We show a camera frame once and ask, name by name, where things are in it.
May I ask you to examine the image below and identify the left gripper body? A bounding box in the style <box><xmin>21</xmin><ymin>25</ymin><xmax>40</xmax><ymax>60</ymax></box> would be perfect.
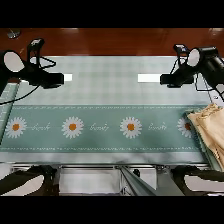
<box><xmin>31</xmin><ymin>71</ymin><xmax>65</xmax><ymax>90</ymax></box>

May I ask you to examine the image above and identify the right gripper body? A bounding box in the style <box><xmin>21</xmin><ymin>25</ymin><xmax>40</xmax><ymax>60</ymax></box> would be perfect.
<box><xmin>159</xmin><ymin>70</ymin><xmax>196</xmax><ymax>89</ymax></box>

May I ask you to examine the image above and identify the beige garment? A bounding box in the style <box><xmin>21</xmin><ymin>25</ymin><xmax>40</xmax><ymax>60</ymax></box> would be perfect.
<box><xmin>185</xmin><ymin>102</ymin><xmax>224</xmax><ymax>162</ymax></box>

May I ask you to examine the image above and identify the black cable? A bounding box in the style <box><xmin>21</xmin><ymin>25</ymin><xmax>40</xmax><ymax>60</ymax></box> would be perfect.
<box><xmin>0</xmin><ymin>84</ymin><xmax>42</xmax><ymax>106</ymax></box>
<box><xmin>194</xmin><ymin>72</ymin><xmax>215</xmax><ymax>93</ymax></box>

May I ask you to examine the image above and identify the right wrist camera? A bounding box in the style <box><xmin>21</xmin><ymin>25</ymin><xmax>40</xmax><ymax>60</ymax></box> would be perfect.
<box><xmin>170</xmin><ymin>43</ymin><xmax>192</xmax><ymax>75</ymax></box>

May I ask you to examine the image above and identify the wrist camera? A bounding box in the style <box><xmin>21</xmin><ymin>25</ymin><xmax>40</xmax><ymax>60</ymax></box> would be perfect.
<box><xmin>170</xmin><ymin>43</ymin><xmax>192</xmax><ymax>75</ymax></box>
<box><xmin>26</xmin><ymin>37</ymin><xmax>57</xmax><ymax>70</ymax></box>

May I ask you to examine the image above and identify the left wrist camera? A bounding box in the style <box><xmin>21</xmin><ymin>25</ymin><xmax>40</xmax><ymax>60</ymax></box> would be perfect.
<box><xmin>26</xmin><ymin>37</ymin><xmax>57</xmax><ymax>70</ymax></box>

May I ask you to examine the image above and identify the silver frame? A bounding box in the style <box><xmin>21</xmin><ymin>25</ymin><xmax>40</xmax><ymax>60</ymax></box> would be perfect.
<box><xmin>0</xmin><ymin>84</ymin><xmax>224</xmax><ymax>197</ymax></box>

